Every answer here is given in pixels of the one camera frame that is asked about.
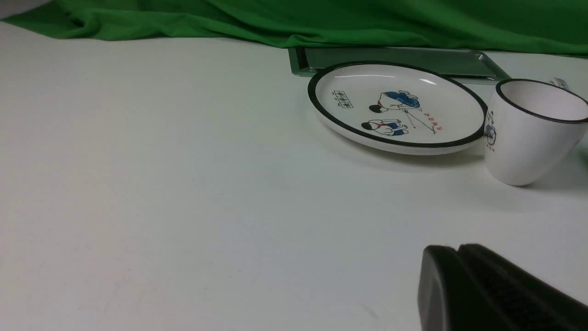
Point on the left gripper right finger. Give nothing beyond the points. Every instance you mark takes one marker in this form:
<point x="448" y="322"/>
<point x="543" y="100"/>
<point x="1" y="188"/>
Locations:
<point x="527" y="302"/>

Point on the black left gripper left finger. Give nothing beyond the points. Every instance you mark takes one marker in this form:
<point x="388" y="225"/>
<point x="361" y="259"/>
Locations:
<point x="448" y="298"/>

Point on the white black-rimmed cup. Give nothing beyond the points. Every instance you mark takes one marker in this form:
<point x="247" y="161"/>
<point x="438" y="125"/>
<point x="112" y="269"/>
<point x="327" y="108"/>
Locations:
<point x="531" y="126"/>

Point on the black-rimmed illustrated plate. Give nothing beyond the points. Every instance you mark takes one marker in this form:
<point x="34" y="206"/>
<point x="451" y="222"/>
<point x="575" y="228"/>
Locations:
<point x="397" y="108"/>

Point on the green backdrop cloth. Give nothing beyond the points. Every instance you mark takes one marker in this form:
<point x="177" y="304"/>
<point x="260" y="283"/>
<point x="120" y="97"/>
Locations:
<point x="557" y="27"/>

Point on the green metal tray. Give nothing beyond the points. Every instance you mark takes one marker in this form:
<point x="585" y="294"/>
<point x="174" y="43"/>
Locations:
<point x="464" y="66"/>

